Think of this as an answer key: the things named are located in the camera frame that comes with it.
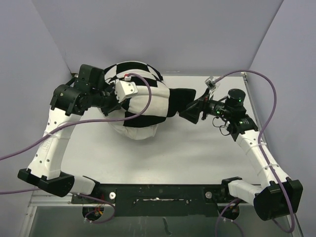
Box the purple camera cable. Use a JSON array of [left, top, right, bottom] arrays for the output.
[[214, 70, 296, 233], [0, 73, 153, 161]]

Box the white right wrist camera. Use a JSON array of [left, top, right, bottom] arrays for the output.
[[205, 77, 219, 99]]

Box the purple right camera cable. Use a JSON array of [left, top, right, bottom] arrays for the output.
[[214, 70, 296, 233]]

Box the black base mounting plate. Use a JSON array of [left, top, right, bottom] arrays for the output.
[[71, 182, 247, 218]]

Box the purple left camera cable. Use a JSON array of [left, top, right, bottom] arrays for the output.
[[0, 73, 153, 161]]

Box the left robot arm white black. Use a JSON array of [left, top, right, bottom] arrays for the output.
[[17, 64, 118, 203]]

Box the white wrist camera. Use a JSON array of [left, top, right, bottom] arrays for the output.
[[115, 76, 138, 103], [205, 77, 219, 99]]

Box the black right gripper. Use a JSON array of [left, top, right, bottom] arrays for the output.
[[179, 88, 232, 124]]

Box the aluminium frame rail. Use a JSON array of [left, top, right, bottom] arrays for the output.
[[241, 72, 303, 237]]

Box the white pillow insert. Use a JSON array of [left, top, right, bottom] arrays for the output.
[[108, 118, 158, 140]]

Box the black white checkered pillowcase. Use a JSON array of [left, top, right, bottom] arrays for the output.
[[104, 61, 196, 129]]

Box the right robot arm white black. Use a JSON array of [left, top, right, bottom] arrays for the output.
[[179, 89, 303, 221]]

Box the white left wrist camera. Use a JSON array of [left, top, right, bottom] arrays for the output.
[[115, 76, 138, 103]]

